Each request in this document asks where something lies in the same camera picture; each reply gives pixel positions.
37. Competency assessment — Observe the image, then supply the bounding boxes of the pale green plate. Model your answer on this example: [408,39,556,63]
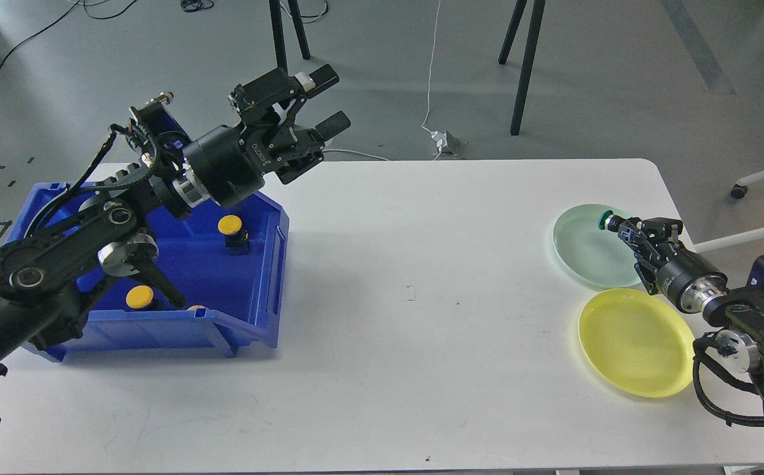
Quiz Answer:
[552,203,639,289]

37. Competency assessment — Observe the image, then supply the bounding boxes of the black floor cable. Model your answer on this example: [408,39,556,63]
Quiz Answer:
[0,0,216,106]

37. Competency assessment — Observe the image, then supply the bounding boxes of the black stand legs right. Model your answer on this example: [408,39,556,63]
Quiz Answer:
[497,1,547,136]

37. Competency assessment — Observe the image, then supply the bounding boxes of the green push button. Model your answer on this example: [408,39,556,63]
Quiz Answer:
[597,208,624,234]

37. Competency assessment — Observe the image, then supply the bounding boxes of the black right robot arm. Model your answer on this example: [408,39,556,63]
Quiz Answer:
[597,210,764,428]

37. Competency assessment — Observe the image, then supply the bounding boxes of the yellow plate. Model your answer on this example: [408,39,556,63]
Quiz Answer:
[576,288,695,398]

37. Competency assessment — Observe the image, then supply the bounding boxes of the white power adapter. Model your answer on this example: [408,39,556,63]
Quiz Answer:
[430,131,466,160]

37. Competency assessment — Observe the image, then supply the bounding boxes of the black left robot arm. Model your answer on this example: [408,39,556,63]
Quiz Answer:
[0,64,351,376]

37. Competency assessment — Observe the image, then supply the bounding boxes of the yellow push button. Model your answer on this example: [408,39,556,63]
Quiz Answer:
[125,285,158,311]
[217,214,250,255]

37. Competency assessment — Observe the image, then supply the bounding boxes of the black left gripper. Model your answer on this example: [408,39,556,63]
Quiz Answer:
[182,64,352,208]

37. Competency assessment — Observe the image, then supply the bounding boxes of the black stand legs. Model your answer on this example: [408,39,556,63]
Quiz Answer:
[269,0,311,73]
[497,1,547,136]

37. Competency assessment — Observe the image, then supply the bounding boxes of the blue plastic storage bin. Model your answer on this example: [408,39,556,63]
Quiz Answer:
[24,192,290,363]

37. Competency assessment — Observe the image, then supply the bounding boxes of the white power cable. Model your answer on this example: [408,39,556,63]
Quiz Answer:
[323,0,447,161]

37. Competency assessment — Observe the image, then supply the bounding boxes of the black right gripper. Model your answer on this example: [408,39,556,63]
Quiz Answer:
[610,214,728,313]

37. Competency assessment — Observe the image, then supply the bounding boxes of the black stand legs left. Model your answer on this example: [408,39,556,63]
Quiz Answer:
[269,0,311,73]

